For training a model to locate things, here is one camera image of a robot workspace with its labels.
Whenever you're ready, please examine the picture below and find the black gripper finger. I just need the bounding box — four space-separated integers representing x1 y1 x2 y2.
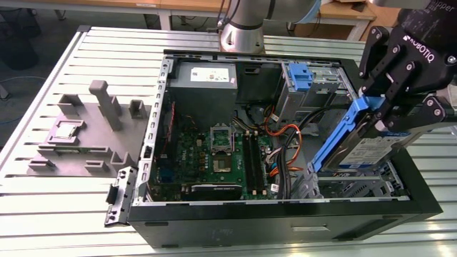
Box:
359 25 393 96
375 95 451 133

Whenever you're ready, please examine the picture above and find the hard disk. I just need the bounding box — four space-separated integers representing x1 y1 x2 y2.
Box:
309 95 423 173

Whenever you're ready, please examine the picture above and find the metal disk bay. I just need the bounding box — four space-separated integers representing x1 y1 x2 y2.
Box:
291 158 407 200

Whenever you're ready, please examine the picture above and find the wooden cabinet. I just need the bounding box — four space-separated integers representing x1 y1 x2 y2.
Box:
364 0 404 43

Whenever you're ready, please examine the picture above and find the blue plastic drive latch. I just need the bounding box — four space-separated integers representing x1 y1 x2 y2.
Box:
289 63 313 92

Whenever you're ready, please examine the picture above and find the metal optical drive cage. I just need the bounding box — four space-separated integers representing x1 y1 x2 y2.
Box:
276 62 359 124

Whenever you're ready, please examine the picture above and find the metal socket cover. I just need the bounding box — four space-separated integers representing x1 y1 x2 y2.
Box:
209 123 236 156

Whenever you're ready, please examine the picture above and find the grey power supply unit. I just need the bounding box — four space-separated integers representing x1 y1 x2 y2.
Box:
165 61 240 132

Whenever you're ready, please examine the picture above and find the thin metal locking lever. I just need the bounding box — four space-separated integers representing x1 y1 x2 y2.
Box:
229 127 237 159

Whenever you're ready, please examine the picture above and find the black RAM slot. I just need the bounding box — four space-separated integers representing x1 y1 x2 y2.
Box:
243 130 259 196
249 130 268 196

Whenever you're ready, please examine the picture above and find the CPU socket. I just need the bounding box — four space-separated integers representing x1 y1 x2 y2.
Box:
211 157 233 174

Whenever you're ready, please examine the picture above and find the green motherboard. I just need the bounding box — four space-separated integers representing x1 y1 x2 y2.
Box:
148 125 283 201

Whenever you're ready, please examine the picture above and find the black PC case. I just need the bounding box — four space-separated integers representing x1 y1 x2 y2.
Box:
127 49 444 248

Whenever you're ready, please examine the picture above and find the black graphics card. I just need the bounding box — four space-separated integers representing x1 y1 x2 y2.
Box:
180 183 244 201

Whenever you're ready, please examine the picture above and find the grey parts rack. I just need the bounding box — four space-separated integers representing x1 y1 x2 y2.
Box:
27 79 153 179

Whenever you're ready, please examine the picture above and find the silver CPU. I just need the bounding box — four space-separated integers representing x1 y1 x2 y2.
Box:
54 125 78 140

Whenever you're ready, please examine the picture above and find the green RAM stick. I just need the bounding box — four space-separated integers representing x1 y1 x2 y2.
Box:
54 148 108 156

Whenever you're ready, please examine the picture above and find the black office chair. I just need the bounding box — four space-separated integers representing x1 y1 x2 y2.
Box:
0 7 42 71

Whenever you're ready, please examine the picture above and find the wooden desk white frame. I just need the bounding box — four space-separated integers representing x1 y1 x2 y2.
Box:
131 0 379 41

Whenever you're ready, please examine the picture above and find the orange yellow wire bundle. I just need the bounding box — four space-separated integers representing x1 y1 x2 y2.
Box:
264 124 304 179

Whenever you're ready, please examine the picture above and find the black cable bundle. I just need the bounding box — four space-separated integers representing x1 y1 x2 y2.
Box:
276 103 353 200

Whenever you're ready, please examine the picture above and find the thin red wire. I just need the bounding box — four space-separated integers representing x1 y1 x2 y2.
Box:
160 102 177 159

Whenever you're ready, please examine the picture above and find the metal card retention bracket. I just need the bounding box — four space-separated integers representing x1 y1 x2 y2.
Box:
103 165 140 228

